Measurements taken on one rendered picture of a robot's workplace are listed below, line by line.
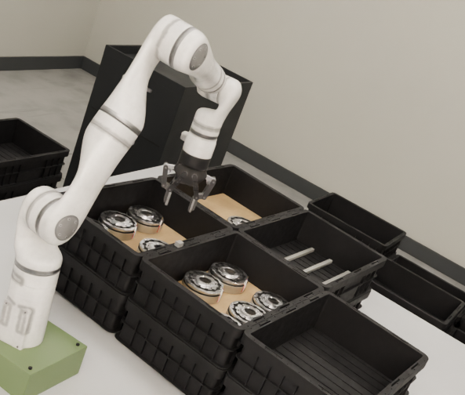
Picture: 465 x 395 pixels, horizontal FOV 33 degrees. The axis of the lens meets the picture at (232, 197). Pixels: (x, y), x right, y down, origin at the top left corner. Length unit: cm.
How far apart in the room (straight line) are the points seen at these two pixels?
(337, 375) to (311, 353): 9
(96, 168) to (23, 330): 37
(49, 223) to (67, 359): 32
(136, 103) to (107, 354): 62
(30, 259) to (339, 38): 388
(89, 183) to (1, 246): 66
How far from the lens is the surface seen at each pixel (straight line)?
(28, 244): 161
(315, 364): 189
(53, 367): 168
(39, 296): 163
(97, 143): 154
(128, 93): 156
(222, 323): 170
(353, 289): 223
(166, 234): 218
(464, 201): 506
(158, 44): 158
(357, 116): 520
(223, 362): 174
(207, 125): 188
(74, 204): 154
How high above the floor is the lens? 176
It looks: 21 degrees down
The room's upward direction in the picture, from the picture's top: 22 degrees clockwise
